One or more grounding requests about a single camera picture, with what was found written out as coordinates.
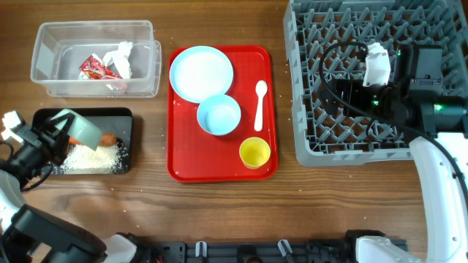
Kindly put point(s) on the yellow plastic cup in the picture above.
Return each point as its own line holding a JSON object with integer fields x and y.
{"x": 254, "y": 152}

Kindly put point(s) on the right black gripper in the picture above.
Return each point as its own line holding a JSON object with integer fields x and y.
{"x": 344, "y": 95}

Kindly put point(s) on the white plastic spoon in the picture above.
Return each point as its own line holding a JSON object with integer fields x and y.
{"x": 261, "y": 89}

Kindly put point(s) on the black waste tray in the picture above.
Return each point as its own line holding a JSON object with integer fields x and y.
{"x": 111, "y": 120}

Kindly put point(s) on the clear plastic bin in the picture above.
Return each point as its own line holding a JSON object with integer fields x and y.
{"x": 62, "y": 47}

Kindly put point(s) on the light green bowl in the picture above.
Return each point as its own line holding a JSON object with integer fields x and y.
{"x": 82, "y": 126}

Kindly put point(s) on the white tissue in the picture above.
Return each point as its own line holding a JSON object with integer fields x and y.
{"x": 120, "y": 59}

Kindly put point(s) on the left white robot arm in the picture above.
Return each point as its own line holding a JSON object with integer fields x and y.
{"x": 23, "y": 227}

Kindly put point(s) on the red plastic tray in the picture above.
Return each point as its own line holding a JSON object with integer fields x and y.
{"x": 195, "y": 156}

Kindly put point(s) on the large light blue plate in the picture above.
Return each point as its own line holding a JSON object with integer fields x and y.
{"x": 200, "y": 72}

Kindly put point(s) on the grey dishwasher rack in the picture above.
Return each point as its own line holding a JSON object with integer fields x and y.
{"x": 317, "y": 38}

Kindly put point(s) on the light blue bowl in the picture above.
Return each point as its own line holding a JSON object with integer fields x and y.
{"x": 219, "y": 115}

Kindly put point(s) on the red snack wrapper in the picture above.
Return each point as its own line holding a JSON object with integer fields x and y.
{"x": 93, "y": 69}

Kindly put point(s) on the orange carrot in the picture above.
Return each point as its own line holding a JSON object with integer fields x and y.
{"x": 108, "y": 139}

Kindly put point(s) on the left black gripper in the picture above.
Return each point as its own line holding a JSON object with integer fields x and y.
{"x": 44, "y": 136}

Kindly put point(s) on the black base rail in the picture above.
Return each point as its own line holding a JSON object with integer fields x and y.
{"x": 313, "y": 251}

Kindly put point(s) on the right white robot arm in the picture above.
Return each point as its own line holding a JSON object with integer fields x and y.
{"x": 408, "y": 95}

